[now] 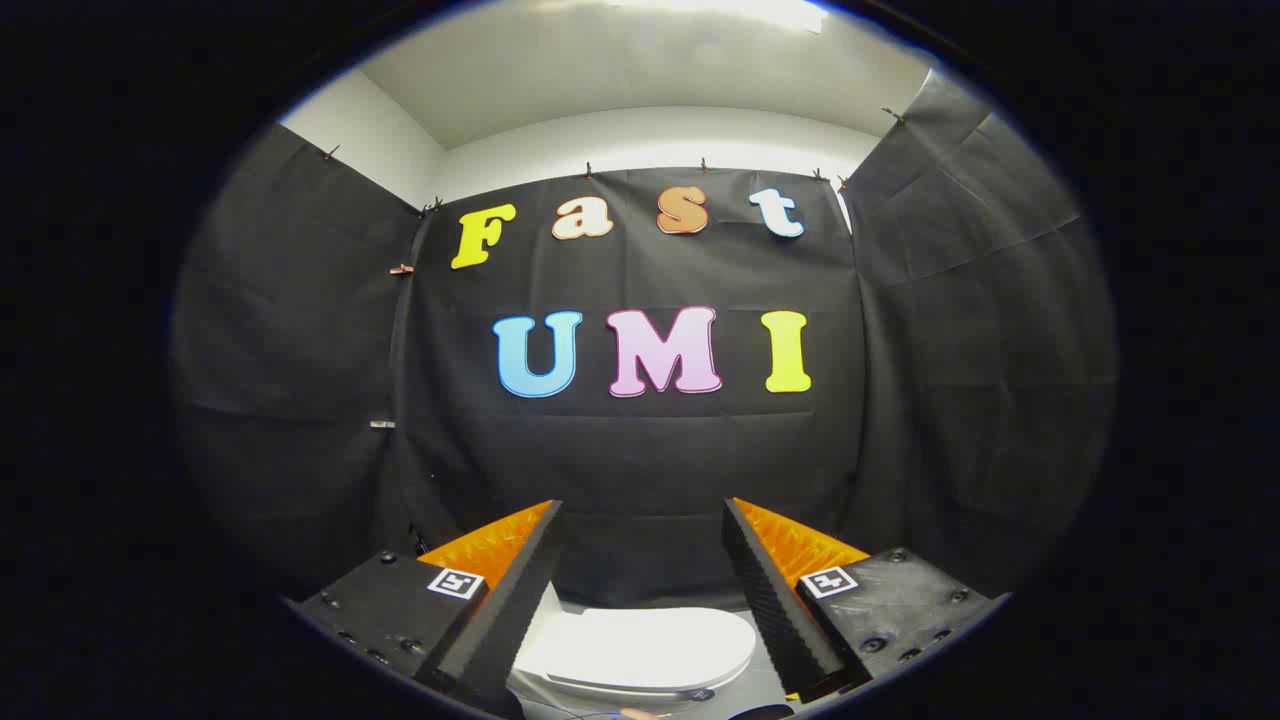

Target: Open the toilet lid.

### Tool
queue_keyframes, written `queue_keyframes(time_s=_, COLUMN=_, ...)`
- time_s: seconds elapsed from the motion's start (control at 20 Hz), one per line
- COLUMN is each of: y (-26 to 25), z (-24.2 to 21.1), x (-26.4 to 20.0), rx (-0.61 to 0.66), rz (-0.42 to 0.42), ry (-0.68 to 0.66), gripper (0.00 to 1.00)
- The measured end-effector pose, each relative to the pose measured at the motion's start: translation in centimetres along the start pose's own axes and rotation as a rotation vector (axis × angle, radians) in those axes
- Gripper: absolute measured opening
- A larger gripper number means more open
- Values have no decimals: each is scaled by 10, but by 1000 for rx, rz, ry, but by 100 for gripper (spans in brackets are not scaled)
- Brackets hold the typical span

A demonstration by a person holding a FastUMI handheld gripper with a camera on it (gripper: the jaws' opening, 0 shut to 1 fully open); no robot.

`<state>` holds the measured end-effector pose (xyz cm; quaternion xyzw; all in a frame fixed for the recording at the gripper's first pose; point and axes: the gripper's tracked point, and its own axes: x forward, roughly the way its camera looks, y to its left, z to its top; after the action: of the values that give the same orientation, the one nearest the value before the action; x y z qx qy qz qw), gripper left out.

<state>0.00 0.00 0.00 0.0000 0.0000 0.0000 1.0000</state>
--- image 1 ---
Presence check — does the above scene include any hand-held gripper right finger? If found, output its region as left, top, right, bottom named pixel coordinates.
left=722, top=497, right=1009, bottom=704

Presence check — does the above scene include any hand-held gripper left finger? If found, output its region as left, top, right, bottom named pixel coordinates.
left=290, top=500, right=563, bottom=719

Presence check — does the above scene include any black backdrop cloth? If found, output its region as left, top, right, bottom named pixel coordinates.
left=170, top=70, right=1116, bottom=611

